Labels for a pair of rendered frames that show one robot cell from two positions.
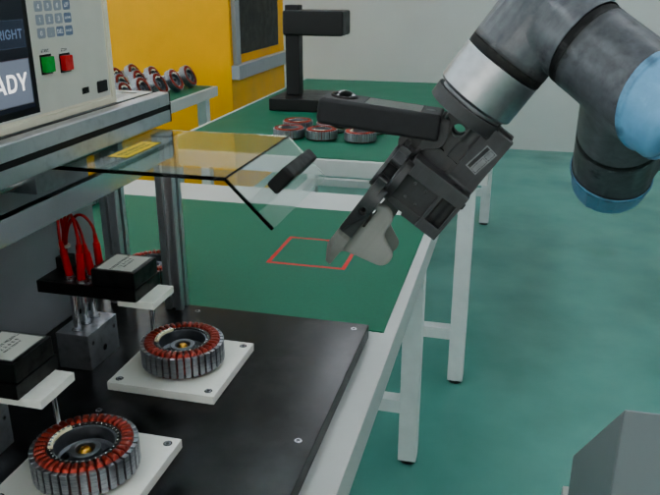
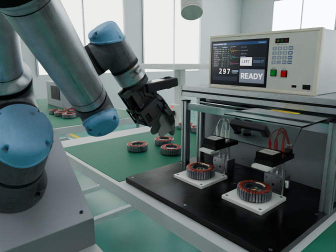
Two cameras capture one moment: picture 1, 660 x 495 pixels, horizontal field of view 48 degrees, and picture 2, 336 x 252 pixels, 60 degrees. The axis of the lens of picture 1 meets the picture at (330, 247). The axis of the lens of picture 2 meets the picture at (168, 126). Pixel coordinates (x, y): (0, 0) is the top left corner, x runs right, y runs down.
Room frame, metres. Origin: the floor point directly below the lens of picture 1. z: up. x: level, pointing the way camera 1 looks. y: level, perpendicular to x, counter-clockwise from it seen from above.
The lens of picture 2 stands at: (1.17, -0.70, 1.22)
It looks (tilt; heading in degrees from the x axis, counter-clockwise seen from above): 13 degrees down; 125
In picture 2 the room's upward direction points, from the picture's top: straight up
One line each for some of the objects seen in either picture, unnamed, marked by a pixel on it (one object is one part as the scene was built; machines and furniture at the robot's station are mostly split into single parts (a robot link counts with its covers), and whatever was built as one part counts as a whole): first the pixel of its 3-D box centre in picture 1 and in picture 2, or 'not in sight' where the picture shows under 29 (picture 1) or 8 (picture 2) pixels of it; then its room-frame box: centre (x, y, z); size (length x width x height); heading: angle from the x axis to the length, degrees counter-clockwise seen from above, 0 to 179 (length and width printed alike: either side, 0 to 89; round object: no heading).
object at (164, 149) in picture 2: not in sight; (171, 149); (0.35, 0.51, 0.77); 0.11 x 0.11 x 0.04
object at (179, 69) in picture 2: not in sight; (175, 96); (0.04, 1.02, 0.98); 0.37 x 0.35 x 0.46; 166
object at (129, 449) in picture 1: (85, 454); (200, 170); (0.66, 0.26, 0.80); 0.11 x 0.11 x 0.04
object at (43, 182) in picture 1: (34, 172); not in sight; (0.91, 0.38, 1.05); 0.06 x 0.04 x 0.04; 166
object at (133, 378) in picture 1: (184, 364); (253, 197); (0.89, 0.20, 0.78); 0.15 x 0.15 x 0.01; 76
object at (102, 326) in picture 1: (88, 339); (276, 180); (0.93, 0.34, 0.80); 0.07 x 0.05 x 0.06; 166
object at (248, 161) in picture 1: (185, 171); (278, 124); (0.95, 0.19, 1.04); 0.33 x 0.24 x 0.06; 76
